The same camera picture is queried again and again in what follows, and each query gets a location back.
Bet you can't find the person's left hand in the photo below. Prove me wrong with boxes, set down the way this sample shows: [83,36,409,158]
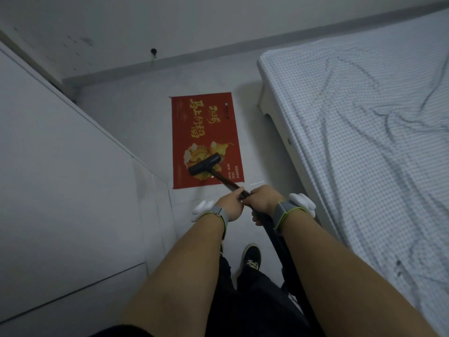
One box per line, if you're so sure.
[214,187,245,224]

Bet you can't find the person's right hand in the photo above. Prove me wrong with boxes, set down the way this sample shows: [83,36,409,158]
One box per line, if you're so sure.
[242,184,285,227]

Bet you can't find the red poster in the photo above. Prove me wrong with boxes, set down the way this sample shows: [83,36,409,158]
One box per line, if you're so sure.
[169,91,245,190]

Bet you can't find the person's left forearm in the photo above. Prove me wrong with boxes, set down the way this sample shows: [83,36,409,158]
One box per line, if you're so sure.
[117,215,227,337]

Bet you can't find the person's right forearm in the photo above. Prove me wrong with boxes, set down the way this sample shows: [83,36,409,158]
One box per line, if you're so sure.
[280,210,439,337]

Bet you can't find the grey left wrist band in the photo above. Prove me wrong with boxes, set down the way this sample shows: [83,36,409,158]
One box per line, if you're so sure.
[202,205,229,241]

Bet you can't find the white left wrist tracker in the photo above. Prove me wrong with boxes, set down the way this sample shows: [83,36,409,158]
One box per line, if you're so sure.
[190,200,215,223]

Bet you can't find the white wrist tracker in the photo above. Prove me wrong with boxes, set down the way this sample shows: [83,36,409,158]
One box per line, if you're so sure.
[289,192,316,219]
[190,200,215,223]

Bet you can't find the white right wrist tracker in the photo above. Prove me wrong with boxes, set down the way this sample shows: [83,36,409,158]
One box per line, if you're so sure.
[289,192,316,219]

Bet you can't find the black right shoe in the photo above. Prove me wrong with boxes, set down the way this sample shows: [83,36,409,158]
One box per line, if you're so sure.
[238,243,262,276]

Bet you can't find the black striped trousers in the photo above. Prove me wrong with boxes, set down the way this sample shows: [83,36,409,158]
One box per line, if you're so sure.
[207,254,316,337]

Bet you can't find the bed with checked sheet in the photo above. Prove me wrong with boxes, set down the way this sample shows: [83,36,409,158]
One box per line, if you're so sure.
[257,8,449,330]

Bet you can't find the white wardrobe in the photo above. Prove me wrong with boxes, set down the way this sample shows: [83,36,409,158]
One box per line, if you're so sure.
[0,40,178,337]

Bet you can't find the black shirt sleeve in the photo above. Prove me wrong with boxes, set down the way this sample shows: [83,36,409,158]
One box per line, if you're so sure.
[89,324,155,337]

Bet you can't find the white bed frame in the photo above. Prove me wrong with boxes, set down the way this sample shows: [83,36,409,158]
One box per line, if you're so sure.
[258,82,348,248]

